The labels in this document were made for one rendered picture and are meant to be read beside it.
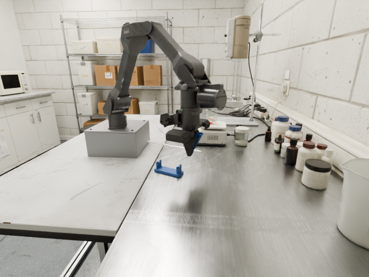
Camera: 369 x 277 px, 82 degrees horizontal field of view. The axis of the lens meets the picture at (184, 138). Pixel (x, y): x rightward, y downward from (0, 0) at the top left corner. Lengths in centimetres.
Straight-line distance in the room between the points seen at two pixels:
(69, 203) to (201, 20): 314
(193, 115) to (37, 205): 47
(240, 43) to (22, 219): 124
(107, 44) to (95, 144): 251
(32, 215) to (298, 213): 65
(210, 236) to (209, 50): 310
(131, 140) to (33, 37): 366
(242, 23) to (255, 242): 114
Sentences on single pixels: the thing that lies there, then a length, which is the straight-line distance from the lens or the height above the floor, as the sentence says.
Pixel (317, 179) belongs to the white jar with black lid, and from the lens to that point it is 73.
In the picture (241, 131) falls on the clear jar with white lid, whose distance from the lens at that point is 97.
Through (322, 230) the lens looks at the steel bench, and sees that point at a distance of 59.
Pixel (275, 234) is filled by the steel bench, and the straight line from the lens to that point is 54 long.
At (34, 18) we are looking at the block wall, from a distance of 436.
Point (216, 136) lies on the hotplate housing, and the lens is 96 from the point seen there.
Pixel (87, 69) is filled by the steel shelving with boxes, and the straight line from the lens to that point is 351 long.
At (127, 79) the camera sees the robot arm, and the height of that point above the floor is 120.
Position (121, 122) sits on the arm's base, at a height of 103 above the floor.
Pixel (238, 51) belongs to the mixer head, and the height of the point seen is 133.
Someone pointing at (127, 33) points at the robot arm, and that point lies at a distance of 74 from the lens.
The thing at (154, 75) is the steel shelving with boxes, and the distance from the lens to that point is 314.
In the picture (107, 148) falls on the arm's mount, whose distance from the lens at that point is 89.
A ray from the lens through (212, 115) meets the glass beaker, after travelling 97.
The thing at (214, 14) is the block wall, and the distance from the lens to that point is 349.
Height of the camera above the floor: 124
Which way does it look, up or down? 18 degrees down
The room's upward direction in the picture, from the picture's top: straight up
